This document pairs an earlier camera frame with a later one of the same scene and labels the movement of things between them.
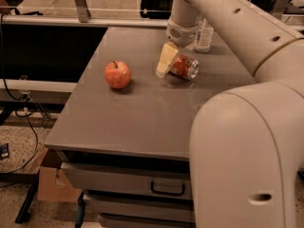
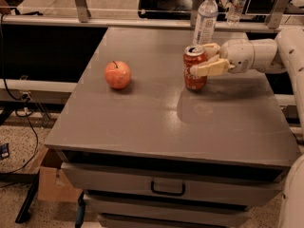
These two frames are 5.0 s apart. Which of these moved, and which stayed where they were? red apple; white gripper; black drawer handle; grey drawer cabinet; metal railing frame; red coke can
Moved: white gripper; red coke can
Stayed: red apple; metal railing frame; black drawer handle; grey drawer cabinet
